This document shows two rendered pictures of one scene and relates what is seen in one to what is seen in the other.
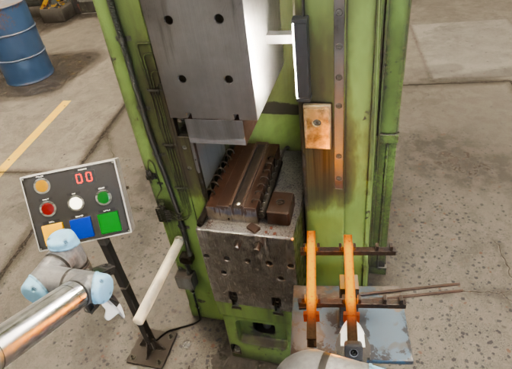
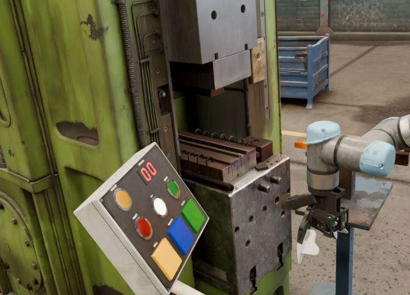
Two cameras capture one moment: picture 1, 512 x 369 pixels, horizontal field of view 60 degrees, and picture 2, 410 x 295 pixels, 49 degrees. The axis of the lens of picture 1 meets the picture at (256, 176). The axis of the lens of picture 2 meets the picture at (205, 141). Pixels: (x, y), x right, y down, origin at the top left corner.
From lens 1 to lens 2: 1.75 m
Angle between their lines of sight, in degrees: 58
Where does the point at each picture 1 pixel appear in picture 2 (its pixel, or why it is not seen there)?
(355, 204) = (274, 131)
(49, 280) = (382, 138)
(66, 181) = (138, 182)
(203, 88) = (227, 22)
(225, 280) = (248, 254)
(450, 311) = not seen: hidden behind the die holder
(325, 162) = (260, 95)
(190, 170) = (171, 158)
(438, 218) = not seen: hidden behind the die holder
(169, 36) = not seen: outside the picture
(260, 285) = (271, 236)
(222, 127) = (237, 61)
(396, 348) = (381, 184)
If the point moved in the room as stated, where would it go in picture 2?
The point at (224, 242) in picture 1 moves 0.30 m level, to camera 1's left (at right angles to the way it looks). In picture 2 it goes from (251, 195) to (221, 242)
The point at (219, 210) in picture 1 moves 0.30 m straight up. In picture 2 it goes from (231, 167) to (225, 86)
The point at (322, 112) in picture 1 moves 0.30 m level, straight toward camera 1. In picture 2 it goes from (260, 44) to (334, 46)
